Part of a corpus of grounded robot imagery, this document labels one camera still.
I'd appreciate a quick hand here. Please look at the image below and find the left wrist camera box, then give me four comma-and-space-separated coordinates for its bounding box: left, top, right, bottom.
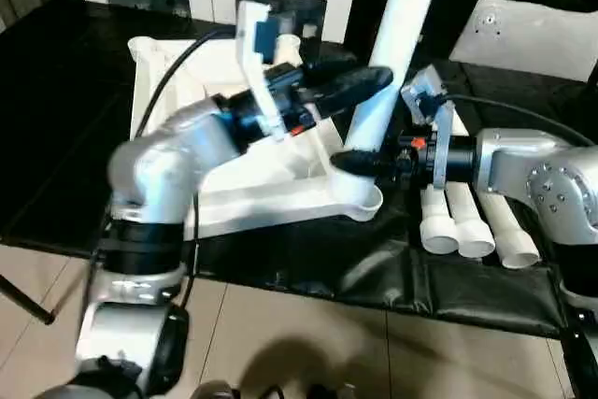
233, 1, 292, 142

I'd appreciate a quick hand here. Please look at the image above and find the black tripod leg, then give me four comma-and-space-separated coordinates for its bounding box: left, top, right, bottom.
0, 273, 57, 327

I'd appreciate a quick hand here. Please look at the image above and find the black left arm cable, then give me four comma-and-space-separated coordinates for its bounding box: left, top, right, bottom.
86, 27, 240, 311

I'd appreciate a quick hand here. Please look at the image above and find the white plastic bag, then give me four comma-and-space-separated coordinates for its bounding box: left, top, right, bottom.
449, 0, 598, 83

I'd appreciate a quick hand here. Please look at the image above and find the white plastic table top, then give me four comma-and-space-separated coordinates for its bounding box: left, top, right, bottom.
125, 33, 385, 243

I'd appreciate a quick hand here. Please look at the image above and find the black work mat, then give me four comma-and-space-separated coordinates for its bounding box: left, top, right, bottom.
0, 0, 598, 340

